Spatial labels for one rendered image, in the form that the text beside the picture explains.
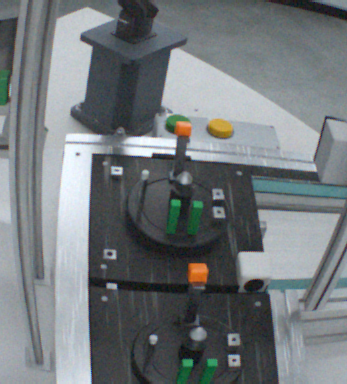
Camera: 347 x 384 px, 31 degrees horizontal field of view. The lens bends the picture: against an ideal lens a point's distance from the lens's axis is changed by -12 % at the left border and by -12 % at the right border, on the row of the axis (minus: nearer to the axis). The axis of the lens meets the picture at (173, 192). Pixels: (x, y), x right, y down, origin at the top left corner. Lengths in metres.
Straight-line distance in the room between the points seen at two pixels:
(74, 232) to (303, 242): 0.36
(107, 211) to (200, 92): 0.52
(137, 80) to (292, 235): 0.37
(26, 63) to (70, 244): 0.44
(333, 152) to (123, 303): 0.33
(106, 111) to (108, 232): 0.35
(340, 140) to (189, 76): 0.77
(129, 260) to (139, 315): 0.09
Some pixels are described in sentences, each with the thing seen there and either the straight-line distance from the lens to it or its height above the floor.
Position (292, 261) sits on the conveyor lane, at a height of 0.92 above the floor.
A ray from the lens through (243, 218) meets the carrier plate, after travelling 0.98.
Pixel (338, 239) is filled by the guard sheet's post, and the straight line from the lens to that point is 0.80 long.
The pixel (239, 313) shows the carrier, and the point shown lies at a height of 0.97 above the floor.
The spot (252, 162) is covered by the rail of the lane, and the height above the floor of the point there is 0.96.
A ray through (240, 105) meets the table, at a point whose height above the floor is 0.86.
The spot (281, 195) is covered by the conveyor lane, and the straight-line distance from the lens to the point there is 1.08.
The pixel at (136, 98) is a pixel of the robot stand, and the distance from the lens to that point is 1.19.
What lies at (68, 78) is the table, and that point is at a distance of 1.41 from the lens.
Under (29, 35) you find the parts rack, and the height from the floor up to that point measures 1.39.
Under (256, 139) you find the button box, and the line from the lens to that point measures 1.14.
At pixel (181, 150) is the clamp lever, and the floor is 1.04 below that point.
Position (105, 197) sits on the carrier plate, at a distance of 0.97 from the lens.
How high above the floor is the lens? 1.64
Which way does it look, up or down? 43 degrees down
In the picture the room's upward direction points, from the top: 11 degrees clockwise
